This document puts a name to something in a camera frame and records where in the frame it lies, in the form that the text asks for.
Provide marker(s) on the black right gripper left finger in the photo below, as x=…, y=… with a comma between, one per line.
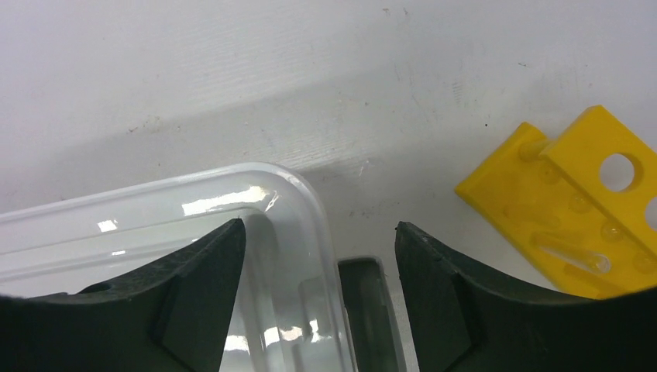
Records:
x=172, y=314

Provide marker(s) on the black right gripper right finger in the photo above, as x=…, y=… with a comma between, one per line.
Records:
x=467, y=316

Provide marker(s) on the beige plastic tub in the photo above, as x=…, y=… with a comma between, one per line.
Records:
x=373, y=325

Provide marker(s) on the white plastic tub lid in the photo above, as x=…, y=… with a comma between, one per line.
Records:
x=288, y=314

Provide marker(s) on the small frosted test tube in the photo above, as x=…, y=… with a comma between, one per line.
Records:
x=567, y=250

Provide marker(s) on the yellow test tube rack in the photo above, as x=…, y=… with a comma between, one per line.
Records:
x=591, y=184

